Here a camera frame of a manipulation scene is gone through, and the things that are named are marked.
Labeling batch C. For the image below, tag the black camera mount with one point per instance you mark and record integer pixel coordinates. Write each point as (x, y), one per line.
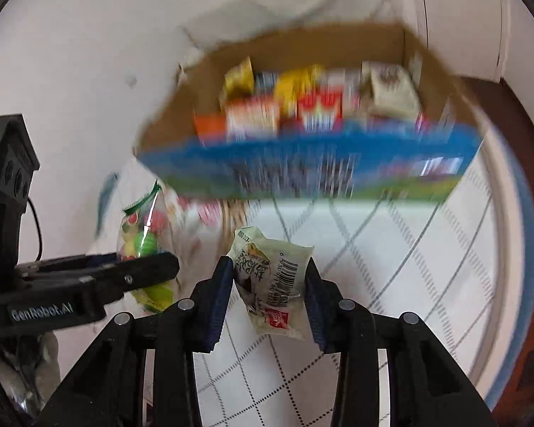
(18, 162)

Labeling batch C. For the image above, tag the white green snack packet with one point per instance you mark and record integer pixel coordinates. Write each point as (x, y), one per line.
(270, 277)

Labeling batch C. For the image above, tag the orange panda snack packet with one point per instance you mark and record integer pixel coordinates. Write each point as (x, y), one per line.
(252, 118)

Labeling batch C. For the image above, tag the white door with handle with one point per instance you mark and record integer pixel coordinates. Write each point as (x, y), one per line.
(468, 35)

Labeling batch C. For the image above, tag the red spicy strip packet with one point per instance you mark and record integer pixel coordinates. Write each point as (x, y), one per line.
(320, 110)

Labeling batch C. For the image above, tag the beige chocolate stick packet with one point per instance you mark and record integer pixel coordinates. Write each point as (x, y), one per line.
(393, 93)

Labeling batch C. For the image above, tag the clear fruit gum ball bag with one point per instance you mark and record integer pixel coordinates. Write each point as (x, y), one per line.
(144, 231)

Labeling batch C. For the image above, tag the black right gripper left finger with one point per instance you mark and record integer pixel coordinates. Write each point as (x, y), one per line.
(105, 386)

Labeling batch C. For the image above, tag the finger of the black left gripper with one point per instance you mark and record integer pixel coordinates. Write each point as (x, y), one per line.
(110, 275)

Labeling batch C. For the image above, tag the cardboard box with blue print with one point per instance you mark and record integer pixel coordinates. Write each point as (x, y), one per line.
(369, 157)

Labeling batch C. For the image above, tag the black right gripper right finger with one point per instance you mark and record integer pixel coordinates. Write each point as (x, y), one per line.
(427, 387)

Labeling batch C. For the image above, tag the white quilted bed cover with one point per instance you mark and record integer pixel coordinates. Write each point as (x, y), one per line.
(465, 266)

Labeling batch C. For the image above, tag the yellow black noodle packet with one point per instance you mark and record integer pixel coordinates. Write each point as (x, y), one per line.
(287, 87)

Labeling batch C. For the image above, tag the yellow panda snack packet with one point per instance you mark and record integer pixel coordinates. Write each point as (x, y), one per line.
(239, 83)

